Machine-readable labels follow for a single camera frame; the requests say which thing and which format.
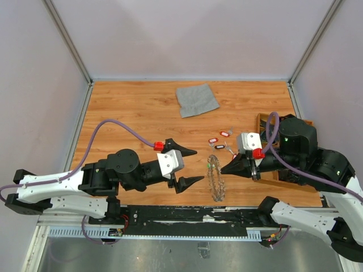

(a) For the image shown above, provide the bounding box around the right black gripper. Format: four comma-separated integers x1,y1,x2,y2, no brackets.
220,145,302,179

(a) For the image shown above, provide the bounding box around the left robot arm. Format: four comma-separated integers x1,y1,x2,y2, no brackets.
3,139,203,224

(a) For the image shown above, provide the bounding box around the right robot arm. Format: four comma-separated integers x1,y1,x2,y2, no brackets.
221,112,362,263

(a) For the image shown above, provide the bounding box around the dark brown key tag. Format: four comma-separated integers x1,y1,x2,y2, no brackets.
213,144,230,150

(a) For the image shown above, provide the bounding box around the red key tag upper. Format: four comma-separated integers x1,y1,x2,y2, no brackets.
220,127,233,138

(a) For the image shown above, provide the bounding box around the red key tag middle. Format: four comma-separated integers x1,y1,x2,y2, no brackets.
208,138,218,147

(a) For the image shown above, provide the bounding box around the wooden compartment tray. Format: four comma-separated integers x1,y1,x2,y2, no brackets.
256,113,316,193

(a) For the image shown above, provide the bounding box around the grey cloth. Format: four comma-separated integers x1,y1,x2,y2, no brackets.
176,83,220,118

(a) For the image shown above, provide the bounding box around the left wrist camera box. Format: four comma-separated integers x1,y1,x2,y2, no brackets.
157,150,185,179

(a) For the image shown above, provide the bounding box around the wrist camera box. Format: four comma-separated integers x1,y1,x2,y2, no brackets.
157,150,185,179
236,133,262,154

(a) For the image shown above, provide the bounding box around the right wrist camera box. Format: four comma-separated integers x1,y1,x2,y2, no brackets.
236,133,262,154

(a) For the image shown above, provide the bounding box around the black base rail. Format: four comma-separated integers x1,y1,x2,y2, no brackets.
88,204,281,236

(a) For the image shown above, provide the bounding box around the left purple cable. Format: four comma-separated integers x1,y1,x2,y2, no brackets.
0,119,165,203

